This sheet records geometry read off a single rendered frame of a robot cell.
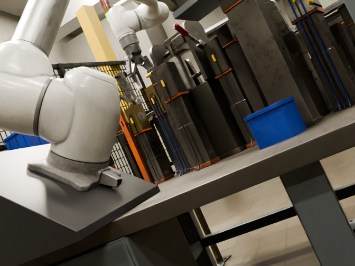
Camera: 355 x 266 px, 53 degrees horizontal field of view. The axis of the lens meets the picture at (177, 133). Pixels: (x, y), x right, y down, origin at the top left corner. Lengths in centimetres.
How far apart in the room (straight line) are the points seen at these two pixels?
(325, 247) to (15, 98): 73
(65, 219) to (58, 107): 27
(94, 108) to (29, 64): 19
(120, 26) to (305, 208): 128
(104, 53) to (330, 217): 204
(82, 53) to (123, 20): 627
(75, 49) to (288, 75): 730
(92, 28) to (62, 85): 173
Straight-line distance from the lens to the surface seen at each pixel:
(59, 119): 87
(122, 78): 158
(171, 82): 121
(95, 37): 257
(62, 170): 91
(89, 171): 90
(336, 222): 74
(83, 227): 72
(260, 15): 101
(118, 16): 177
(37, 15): 105
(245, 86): 118
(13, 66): 93
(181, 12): 110
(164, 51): 139
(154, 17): 175
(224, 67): 120
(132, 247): 80
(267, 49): 100
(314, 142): 67
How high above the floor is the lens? 77
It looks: 4 degrees up
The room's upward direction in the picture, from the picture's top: 24 degrees counter-clockwise
